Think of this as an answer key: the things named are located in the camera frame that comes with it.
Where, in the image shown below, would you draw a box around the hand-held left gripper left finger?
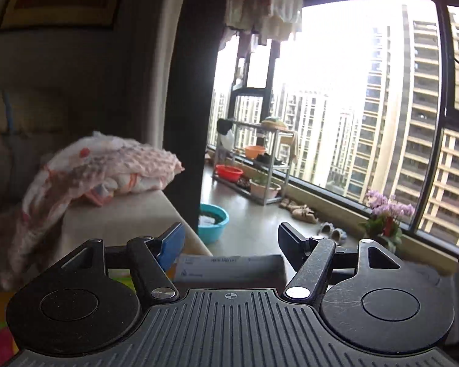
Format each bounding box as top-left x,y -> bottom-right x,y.
59,222 -> 186,306

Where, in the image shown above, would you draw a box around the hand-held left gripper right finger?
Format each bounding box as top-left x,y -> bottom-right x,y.
278,222 -> 402,302

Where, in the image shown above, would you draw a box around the pink cardboard box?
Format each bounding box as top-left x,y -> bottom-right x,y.
174,254 -> 287,288

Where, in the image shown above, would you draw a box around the beige shoe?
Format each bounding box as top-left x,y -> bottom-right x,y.
291,206 -> 319,223
279,198 -> 308,211

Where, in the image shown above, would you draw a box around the teal plastic basin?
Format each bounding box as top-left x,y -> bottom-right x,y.
198,203 -> 230,243

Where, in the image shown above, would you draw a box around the potted green plant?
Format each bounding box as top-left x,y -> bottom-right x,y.
248,174 -> 282,199

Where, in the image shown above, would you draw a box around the beige sofa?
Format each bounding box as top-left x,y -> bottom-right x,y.
0,88 -> 213,276

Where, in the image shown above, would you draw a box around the metal shelf rack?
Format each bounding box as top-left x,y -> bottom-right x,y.
213,118 -> 297,206

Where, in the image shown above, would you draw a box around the red plastic basin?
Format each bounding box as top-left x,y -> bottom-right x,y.
215,164 -> 244,183

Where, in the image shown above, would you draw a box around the beige hanging cloth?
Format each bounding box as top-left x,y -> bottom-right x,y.
279,132 -> 299,163

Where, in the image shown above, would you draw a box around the purple potted orchid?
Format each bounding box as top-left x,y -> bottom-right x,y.
358,189 -> 416,254

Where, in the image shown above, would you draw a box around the pink patterned blanket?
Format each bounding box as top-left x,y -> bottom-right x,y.
0,132 -> 185,290

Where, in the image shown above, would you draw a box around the woven hat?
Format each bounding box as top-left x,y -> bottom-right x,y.
261,116 -> 288,131

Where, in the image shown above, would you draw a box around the black and white bag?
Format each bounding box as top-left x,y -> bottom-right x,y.
217,118 -> 235,150

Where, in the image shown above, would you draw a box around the dark curtain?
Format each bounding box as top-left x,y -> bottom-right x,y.
164,0 -> 234,234

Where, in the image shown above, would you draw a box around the hanging clothes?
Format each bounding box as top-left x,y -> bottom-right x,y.
220,0 -> 303,50

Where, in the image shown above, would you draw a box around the blue cord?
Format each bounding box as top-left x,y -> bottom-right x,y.
3,92 -> 17,135

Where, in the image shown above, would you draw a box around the black window frame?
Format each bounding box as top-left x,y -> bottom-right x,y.
210,0 -> 459,258

